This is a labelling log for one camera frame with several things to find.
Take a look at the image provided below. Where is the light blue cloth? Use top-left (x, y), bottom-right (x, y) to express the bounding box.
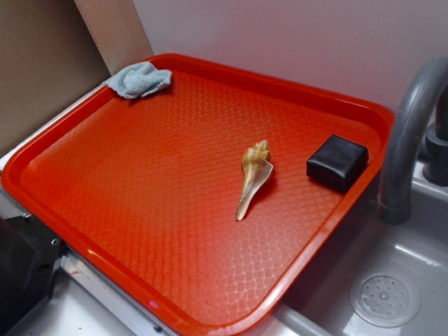
top-left (104, 61), bottom-right (172, 99)

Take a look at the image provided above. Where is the tan spiral seashell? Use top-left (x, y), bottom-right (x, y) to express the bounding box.
top-left (236, 140), bottom-right (274, 221)

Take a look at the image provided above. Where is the red plastic tray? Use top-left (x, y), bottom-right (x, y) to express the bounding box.
top-left (1, 55), bottom-right (393, 335)

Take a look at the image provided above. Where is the black rectangular block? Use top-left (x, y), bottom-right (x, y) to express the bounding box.
top-left (306, 134), bottom-right (369, 193)

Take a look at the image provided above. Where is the light wooden plank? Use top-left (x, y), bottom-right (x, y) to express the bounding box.
top-left (74, 0), bottom-right (153, 75)

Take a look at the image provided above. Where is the grey plastic sink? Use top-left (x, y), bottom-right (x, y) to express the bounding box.
top-left (273, 163), bottom-right (447, 335)

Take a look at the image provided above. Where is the brown cardboard panel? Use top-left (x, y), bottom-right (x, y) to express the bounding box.
top-left (1, 1), bottom-right (109, 155)

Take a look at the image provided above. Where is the round sink drain strainer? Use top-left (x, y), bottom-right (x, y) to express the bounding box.
top-left (349, 267), bottom-right (421, 328)

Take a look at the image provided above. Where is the black box lower left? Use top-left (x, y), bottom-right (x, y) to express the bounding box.
top-left (1, 216), bottom-right (64, 335)

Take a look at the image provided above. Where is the grey curved faucet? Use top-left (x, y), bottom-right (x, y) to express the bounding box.
top-left (378, 57), bottom-right (447, 225)

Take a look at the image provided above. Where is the grey faucet handle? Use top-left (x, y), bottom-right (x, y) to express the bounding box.
top-left (423, 87), bottom-right (447, 186)

